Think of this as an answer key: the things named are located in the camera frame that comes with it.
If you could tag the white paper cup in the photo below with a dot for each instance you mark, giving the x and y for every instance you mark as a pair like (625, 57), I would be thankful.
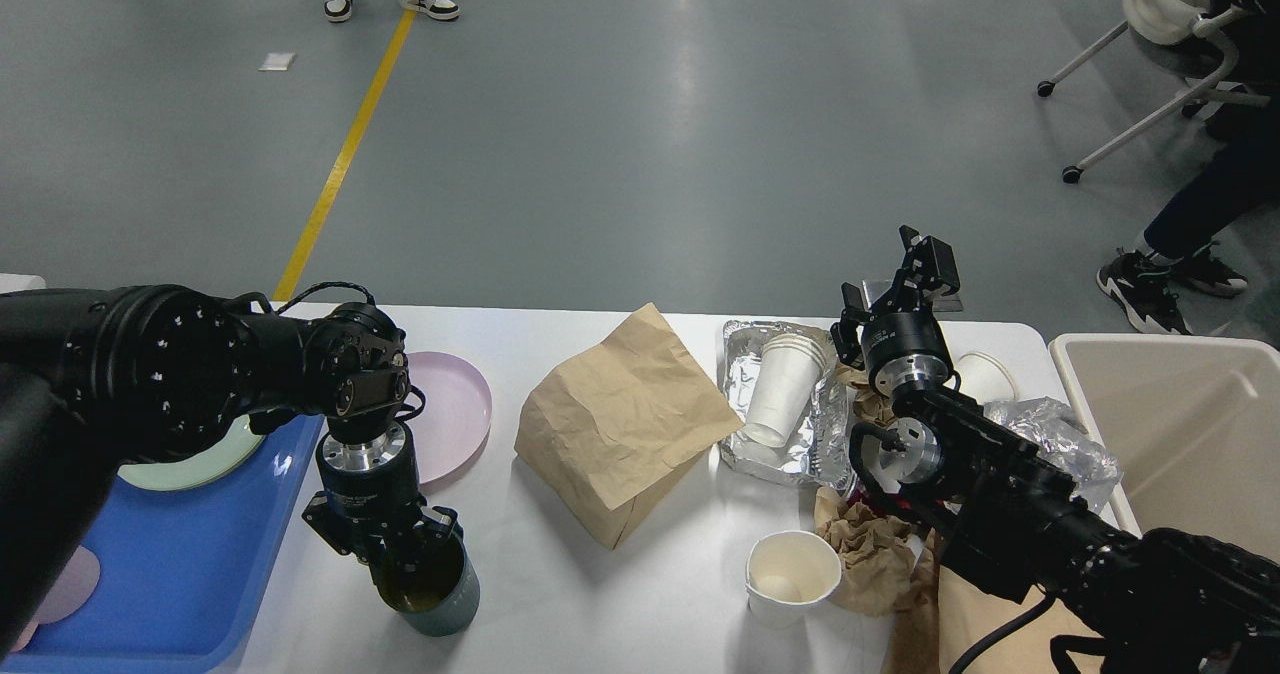
(787, 574)
(984, 378)

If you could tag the pink mug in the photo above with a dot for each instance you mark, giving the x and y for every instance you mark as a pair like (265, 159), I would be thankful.
(71, 591)

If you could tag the crumpled clear plastic wrap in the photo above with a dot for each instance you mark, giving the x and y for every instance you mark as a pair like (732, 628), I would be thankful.
(1063, 442)

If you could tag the person in dark clothes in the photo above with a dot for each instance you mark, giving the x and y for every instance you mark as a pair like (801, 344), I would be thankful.
(1177, 245)

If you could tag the pink plate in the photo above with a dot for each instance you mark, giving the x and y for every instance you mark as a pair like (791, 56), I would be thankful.
(453, 427)

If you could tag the blue plastic tray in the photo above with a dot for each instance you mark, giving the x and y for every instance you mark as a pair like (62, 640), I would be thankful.
(182, 572)

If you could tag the white paper cup back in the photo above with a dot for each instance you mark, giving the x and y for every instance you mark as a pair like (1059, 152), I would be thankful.
(984, 378)

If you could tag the beige plastic bin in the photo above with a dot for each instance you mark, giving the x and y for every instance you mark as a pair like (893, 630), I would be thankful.
(1193, 422)

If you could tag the flat brown paper sheet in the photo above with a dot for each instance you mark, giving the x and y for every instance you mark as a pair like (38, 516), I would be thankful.
(948, 615)

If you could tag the white paper cup front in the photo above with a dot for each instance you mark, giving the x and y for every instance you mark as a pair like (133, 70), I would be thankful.
(787, 574)

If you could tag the white side table corner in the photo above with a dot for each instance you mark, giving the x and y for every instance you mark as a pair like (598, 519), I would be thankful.
(11, 283)

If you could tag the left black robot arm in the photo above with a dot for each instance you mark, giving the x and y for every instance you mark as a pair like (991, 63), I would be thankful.
(97, 379)

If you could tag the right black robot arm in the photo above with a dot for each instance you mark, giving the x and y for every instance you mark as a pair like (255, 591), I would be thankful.
(1166, 602)

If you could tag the dark teal mug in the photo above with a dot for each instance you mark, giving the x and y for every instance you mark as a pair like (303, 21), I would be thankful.
(436, 600)

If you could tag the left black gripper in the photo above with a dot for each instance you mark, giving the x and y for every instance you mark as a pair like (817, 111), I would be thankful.
(371, 497)

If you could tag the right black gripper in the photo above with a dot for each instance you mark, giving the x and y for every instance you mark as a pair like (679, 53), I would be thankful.
(904, 347)

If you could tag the brown paper bag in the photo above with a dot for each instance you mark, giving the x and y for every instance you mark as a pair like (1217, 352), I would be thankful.
(613, 429)

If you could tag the aluminium foil tray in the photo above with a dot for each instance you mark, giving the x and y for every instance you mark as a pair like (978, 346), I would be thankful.
(818, 451)

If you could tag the stacked white paper cups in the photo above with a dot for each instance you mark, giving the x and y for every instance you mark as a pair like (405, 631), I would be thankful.
(792, 366)

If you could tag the green plate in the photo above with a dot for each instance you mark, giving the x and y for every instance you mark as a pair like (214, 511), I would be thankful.
(233, 450)

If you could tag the office chair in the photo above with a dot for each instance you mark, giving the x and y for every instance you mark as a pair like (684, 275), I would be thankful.
(1199, 41)

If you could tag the crumpled brown paper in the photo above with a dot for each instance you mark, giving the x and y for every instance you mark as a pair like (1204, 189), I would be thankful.
(880, 574)

